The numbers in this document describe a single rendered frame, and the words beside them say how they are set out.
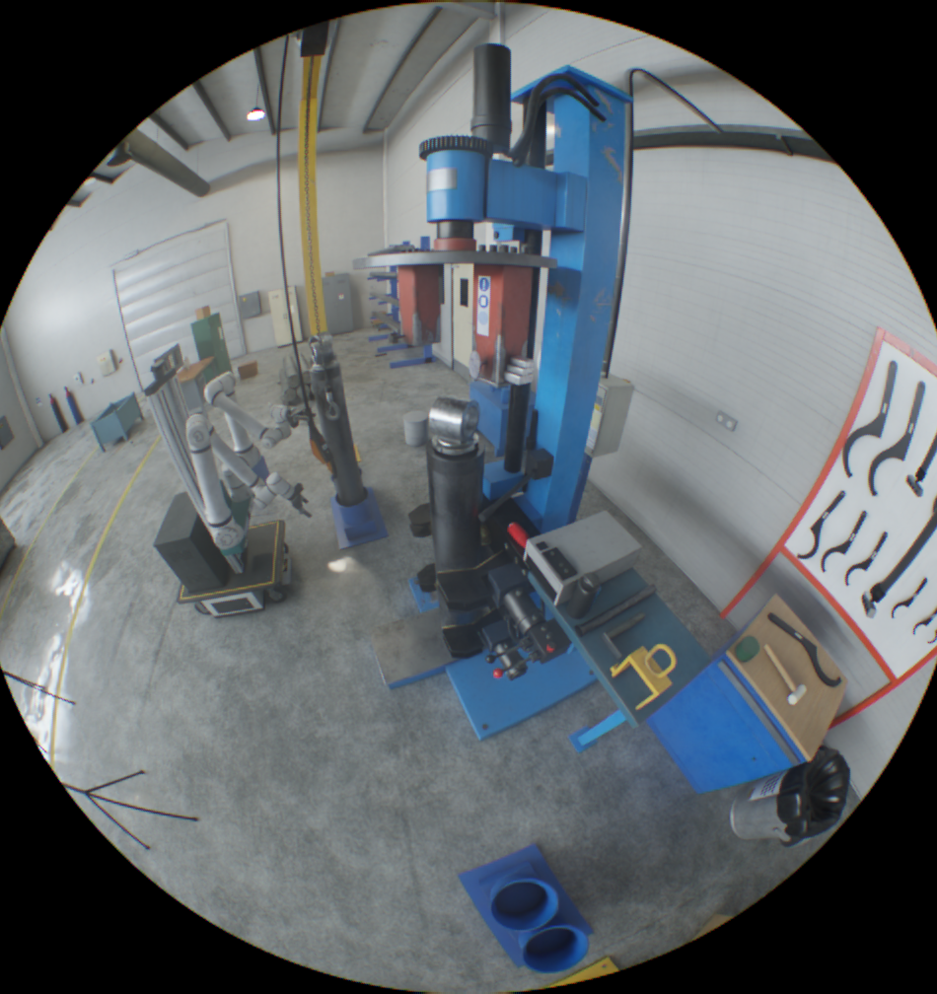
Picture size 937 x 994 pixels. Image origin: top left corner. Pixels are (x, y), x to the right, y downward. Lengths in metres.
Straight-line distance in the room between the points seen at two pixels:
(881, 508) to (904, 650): 0.95
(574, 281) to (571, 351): 0.24
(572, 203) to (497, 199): 0.23
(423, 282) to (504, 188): 0.39
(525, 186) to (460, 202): 0.22
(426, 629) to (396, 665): 0.31
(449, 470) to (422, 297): 0.59
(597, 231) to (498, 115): 0.47
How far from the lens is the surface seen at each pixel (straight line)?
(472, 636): 1.77
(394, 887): 2.21
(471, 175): 1.02
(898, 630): 2.75
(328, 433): 2.46
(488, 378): 0.92
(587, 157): 1.24
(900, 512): 2.44
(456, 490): 1.21
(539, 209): 1.13
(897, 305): 2.42
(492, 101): 1.17
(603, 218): 1.23
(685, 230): 2.88
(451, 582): 1.37
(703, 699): 1.93
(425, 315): 1.17
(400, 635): 2.22
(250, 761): 2.47
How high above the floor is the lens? 2.10
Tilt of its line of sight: 40 degrees down
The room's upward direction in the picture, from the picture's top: 1 degrees clockwise
